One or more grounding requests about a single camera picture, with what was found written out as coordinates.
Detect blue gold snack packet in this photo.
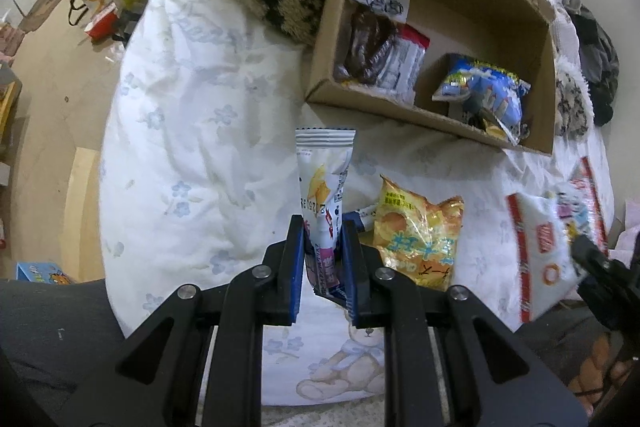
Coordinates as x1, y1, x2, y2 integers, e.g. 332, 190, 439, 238
467, 109, 533, 146

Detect cardboard box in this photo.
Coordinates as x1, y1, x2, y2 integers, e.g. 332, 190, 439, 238
305, 0, 558, 156

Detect red box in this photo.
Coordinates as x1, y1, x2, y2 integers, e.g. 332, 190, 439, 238
84, 4, 123, 40

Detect white floral bed sheet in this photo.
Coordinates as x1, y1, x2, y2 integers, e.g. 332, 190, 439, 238
100, 0, 616, 408

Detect white brown snack packet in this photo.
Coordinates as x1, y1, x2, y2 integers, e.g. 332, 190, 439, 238
334, 0, 412, 86

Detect person's grey trousers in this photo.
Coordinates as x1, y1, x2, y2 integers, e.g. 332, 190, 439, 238
0, 279, 608, 427

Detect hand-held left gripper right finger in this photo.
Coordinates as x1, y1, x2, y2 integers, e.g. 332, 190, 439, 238
340, 214, 588, 427

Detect small red white snack packet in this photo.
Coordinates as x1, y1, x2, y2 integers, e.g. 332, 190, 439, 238
377, 24, 431, 105

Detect light wooden board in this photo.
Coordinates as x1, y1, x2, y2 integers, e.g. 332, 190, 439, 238
65, 147, 103, 280

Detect blue cartoon snack packet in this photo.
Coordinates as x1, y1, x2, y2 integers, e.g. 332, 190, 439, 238
432, 53, 532, 145

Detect yellow snack packet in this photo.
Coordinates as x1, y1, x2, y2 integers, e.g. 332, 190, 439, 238
372, 174, 466, 293

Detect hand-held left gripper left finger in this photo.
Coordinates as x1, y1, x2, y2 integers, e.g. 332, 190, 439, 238
62, 215, 306, 427

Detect white orange snack bag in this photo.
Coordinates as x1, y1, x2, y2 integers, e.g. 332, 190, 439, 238
505, 157, 611, 324

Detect white snack stick packet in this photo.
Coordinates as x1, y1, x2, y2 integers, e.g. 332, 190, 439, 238
295, 128, 357, 308

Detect blue cartoon box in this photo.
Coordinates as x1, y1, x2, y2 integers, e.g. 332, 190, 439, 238
15, 261, 76, 285

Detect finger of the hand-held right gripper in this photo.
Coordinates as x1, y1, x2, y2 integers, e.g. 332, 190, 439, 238
570, 234, 613, 279

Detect dark clothes pile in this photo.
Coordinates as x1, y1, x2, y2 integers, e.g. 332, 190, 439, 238
570, 4, 621, 126

